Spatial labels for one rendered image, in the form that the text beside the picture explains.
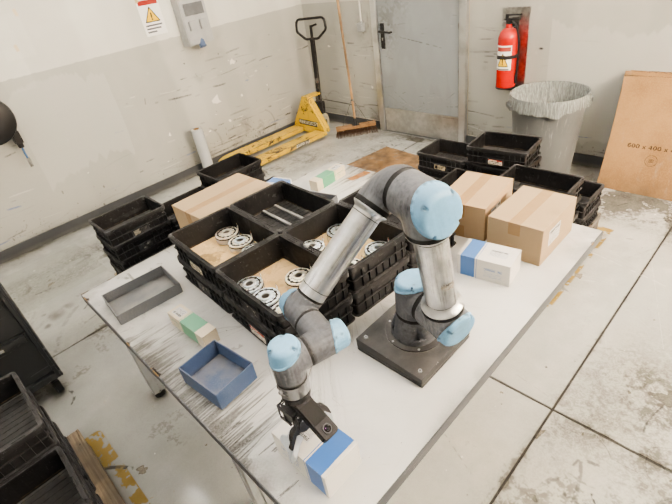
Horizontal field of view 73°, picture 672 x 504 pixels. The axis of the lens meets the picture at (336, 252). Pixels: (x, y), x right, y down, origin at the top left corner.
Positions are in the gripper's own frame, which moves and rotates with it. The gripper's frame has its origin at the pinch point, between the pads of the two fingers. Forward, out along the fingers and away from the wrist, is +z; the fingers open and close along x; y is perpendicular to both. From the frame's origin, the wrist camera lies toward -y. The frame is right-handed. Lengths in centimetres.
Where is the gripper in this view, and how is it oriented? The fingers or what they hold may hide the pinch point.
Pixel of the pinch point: (315, 443)
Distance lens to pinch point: 128.3
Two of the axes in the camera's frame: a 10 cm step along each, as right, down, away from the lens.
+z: 1.4, 8.2, 5.6
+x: -6.8, 4.9, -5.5
